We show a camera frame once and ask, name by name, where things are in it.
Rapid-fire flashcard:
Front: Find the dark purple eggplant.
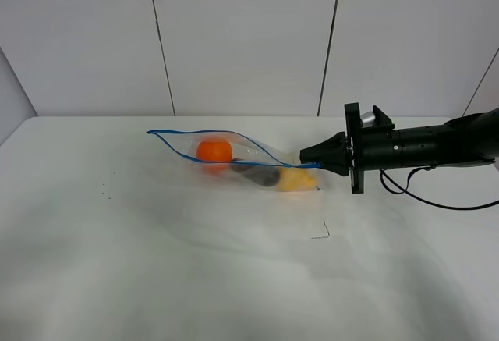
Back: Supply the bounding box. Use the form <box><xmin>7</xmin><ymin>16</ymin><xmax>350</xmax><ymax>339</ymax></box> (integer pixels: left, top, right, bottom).
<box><xmin>229</xmin><ymin>158</ymin><xmax>281</xmax><ymax>187</ymax></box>

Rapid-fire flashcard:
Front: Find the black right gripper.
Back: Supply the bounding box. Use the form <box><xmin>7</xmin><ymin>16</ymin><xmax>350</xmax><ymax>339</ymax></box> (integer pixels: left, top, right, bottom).
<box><xmin>299</xmin><ymin>102</ymin><xmax>395</xmax><ymax>194</ymax></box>

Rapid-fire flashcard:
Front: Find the orange fruit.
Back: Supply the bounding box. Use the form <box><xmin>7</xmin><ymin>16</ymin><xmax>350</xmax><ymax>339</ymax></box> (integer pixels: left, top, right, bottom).
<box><xmin>196</xmin><ymin>137</ymin><xmax>232</xmax><ymax>174</ymax></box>

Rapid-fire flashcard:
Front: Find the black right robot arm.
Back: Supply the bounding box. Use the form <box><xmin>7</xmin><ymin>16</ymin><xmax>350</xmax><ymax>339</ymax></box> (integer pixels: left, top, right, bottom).
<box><xmin>299</xmin><ymin>103</ymin><xmax>498</xmax><ymax>194</ymax></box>

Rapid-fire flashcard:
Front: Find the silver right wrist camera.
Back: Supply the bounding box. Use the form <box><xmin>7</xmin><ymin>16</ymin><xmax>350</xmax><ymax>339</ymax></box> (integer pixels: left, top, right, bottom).
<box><xmin>360</xmin><ymin>112</ymin><xmax>377</xmax><ymax>127</ymax></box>

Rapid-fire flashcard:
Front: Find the yellow lemon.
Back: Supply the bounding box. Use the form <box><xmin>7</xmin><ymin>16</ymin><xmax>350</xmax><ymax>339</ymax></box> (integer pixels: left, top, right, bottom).
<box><xmin>275</xmin><ymin>167</ymin><xmax>318</xmax><ymax>192</ymax></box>

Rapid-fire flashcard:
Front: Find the clear blue-zip plastic bag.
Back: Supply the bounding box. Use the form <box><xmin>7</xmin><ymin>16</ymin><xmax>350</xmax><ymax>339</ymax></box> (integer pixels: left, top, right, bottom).
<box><xmin>147</xmin><ymin>129</ymin><xmax>324</xmax><ymax>192</ymax></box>

